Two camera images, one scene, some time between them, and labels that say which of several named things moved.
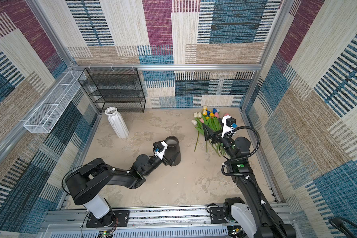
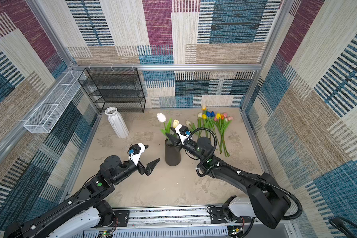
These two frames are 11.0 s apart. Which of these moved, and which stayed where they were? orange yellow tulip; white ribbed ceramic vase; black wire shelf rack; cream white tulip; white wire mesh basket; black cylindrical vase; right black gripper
Moved: cream white tulip; right black gripper; orange yellow tulip
Stayed: black wire shelf rack; white ribbed ceramic vase; white wire mesh basket; black cylindrical vase
